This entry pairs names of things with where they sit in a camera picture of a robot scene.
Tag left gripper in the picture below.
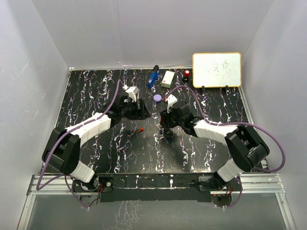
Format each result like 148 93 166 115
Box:
120 99 151 121

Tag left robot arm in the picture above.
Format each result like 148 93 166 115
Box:
42 96 151 191

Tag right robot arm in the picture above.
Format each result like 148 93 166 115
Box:
160 102 270 190

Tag white and green box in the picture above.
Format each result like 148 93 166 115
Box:
161 70 175 88

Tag blue stapler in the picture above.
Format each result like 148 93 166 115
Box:
147 65 160 88

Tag red button device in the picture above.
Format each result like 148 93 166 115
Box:
183 69 190 82

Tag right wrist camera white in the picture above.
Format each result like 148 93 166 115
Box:
164 94 177 113

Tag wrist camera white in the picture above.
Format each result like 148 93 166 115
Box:
122 85 139 103
164 94 177 113

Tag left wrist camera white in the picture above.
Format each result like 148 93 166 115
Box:
122 85 139 103

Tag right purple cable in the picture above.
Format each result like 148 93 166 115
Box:
164 85 286 208

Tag purple cable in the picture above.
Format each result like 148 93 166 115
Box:
35 79 125 209
164 85 286 208

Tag white whiteboard with wooden frame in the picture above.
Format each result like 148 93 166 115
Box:
192 52 242 88

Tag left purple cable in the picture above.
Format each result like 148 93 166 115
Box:
35 79 125 209

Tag aluminium frame rail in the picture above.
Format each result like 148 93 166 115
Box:
17 173 296 230

